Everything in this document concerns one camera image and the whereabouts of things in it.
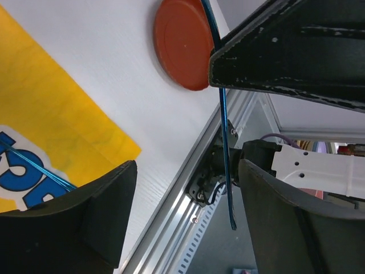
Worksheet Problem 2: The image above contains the red-orange plate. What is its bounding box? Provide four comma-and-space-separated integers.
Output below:
153, 0, 213, 91

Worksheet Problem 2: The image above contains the aluminium mounting rail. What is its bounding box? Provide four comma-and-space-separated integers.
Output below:
118, 90, 283, 274

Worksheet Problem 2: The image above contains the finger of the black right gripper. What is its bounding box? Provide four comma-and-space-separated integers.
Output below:
209, 1, 364, 112

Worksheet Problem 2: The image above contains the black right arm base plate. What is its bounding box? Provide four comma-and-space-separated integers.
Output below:
186, 121, 241, 207

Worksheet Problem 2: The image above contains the slotted grey cable duct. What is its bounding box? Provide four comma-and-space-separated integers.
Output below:
173, 187, 226, 273

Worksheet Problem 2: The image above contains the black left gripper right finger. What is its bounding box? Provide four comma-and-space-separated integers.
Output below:
238, 159, 364, 273

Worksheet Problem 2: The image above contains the yellow Pikachu cloth placemat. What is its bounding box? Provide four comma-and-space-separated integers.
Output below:
1, 9, 141, 212

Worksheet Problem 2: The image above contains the blue metallic fork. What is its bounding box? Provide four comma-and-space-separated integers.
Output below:
201, 0, 237, 231

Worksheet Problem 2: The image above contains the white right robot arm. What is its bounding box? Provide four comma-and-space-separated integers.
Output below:
209, 1, 364, 199

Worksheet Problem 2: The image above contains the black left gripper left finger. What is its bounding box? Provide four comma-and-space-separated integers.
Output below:
1, 160, 137, 273

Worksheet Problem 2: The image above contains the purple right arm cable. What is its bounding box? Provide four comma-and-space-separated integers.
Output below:
261, 133, 300, 149

